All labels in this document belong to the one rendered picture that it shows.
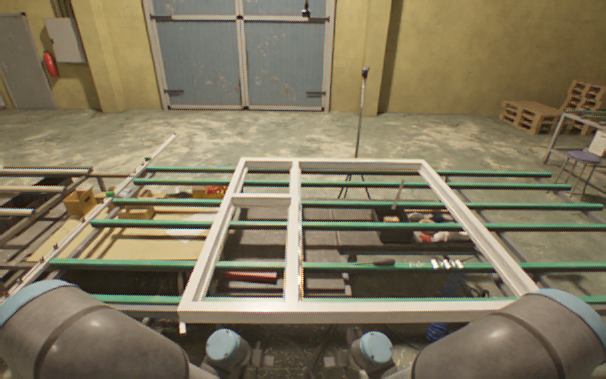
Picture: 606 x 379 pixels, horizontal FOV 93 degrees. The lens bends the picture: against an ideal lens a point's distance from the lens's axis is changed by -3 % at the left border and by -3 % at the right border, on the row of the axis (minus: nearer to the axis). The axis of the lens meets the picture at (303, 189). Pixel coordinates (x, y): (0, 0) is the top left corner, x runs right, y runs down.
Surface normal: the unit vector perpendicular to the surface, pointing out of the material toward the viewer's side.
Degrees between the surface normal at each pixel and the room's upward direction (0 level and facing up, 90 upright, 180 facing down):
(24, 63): 90
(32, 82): 90
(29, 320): 25
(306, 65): 90
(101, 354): 35
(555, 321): 5
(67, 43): 90
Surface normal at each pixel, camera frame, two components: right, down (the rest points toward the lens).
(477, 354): -0.58, -0.65
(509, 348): -0.32, -0.68
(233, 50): 0.01, 0.49
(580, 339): 0.25, -0.45
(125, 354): 0.59, -0.58
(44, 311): 0.00, -0.85
